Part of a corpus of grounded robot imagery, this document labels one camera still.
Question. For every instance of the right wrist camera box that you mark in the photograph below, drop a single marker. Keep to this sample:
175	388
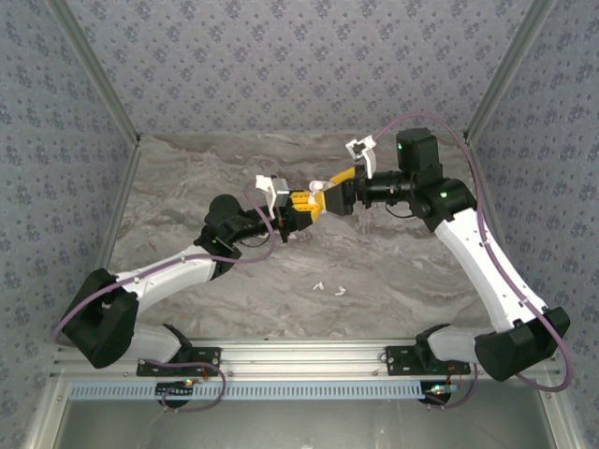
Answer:
369	161

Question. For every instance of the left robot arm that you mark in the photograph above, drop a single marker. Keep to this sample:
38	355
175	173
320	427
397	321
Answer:
168	276

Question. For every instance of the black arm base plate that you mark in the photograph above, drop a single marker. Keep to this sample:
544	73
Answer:
210	357
398	367

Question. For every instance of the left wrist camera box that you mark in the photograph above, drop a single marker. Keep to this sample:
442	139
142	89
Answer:
281	192

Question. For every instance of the small black controller board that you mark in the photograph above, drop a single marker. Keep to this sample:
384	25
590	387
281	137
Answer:
437	394
175	389

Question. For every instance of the aluminium frame bar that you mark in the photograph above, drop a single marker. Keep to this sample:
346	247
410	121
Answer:
47	421
559	421

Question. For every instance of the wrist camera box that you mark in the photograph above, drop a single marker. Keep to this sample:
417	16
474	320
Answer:
369	161
281	192

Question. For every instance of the aluminium table side rail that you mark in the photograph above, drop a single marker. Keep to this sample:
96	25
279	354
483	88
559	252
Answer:
118	201
477	168

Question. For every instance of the aluminium corner post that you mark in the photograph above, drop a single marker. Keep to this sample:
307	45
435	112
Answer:
504	70
99	70

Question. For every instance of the grey metal panel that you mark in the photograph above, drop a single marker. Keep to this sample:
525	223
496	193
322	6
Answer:
299	425

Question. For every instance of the aluminium mounting rail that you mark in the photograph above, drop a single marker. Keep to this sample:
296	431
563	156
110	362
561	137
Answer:
299	357

